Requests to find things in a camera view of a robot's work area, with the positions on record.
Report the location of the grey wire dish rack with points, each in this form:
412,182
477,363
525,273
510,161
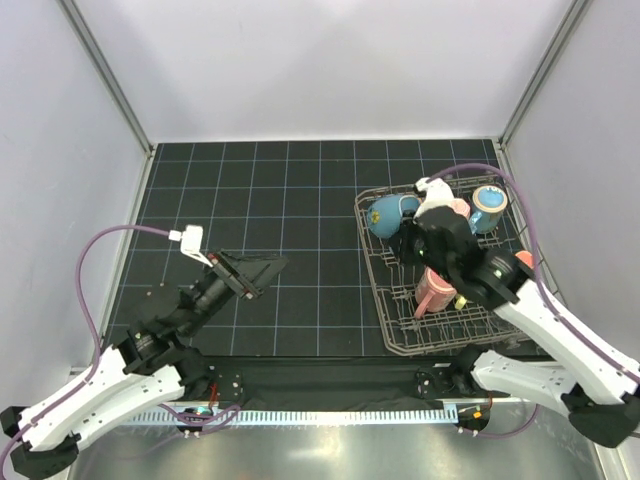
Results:
393,285

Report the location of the white mug blue handle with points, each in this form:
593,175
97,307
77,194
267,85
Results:
385,215

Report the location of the cream yellow faceted mug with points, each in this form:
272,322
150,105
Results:
460,302

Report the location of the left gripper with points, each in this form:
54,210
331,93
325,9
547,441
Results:
236,275

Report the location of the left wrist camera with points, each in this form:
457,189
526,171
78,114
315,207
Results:
190,241

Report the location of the pink faceted mug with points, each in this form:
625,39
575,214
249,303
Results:
461,207

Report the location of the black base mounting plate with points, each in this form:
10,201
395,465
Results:
334,384

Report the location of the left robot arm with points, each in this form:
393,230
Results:
151,365

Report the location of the clear glass tumbler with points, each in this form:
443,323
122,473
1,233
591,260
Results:
511,339

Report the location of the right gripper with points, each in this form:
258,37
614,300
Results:
406,240

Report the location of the blue butterfly mug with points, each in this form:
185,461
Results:
488,204

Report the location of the white slotted cable duct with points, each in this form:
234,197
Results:
253,418

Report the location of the brown floral mug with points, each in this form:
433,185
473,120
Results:
526,257

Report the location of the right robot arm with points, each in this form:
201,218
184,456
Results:
594,385

